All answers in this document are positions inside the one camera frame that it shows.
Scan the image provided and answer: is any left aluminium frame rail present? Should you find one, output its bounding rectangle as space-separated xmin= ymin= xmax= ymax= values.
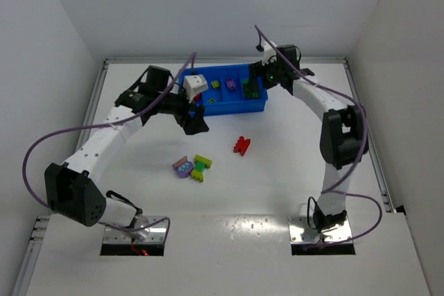
xmin=11 ymin=60 xmax=109 ymax=295

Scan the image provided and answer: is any lime green lego stack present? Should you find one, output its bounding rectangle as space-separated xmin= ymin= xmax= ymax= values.
xmin=190 ymin=155 xmax=212 ymax=182

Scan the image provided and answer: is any purple cable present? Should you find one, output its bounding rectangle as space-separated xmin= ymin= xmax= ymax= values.
xmin=254 ymin=25 xmax=384 ymax=249
xmin=22 ymin=51 xmax=197 ymax=238

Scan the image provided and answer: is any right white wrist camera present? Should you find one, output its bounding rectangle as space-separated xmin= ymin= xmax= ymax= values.
xmin=256 ymin=41 xmax=277 ymax=66

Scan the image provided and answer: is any purple paw lego brick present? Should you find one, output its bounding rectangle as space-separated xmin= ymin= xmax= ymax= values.
xmin=172 ymin=156 xmax=194 ymax=178

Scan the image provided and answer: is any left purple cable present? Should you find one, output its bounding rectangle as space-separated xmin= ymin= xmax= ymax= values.
xmin=22 ymin=51 xmax=197 ymax=238

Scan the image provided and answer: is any white front board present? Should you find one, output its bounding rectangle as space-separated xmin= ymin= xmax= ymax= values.
xmin=27 ymin=214 xmax=429 ymax=295

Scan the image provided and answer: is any red crown lego piece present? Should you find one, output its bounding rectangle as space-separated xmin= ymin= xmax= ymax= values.
xmin=233 ymin=136 xmax=250 ymax=156

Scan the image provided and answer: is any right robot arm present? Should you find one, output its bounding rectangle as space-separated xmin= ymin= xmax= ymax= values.
xmin=248 ymin=42 xmax=368 ymax=232

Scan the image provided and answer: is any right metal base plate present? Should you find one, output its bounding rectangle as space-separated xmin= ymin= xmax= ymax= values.
xmin=288 ymin=215 xmax=354 ymax=244

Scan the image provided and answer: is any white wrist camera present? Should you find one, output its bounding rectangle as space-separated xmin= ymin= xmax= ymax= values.
xmin=256 ymin=41 xmax=277 ymax=66
xmin=182 ymin=74 xmax=208 ymax=101

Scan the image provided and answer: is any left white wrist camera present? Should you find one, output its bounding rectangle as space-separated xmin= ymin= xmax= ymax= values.
xmin=182 ymin=74 xmax=208 ymax=101

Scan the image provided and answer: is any purple butterfly lego brick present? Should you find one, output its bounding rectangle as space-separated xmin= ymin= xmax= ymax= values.
xmin=225 ymin=78 xmax=237 ymax=92

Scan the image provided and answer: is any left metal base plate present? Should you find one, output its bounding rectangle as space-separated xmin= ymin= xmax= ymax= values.
xmin=102 ymin=216 xmax=171 ymax=245

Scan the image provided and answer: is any metal base plate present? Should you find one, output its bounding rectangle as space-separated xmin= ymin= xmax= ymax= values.
xmin=288 ymin=215 xmax=354 ymax=244
xmin=102 ymin=216 xmax=171 ymax=245

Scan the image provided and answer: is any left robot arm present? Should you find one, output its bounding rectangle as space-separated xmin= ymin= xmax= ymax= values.
xmin=44 ymin=66 xmax=209 ymax=229

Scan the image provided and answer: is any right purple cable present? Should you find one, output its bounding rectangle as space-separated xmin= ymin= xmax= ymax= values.
xmin=254 ymin=25 xmax=384 ymax=249

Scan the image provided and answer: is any blue divided plastic bin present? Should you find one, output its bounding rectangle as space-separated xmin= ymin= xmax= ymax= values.
xmin=194 ymin=64 xmax=268 ymax=116

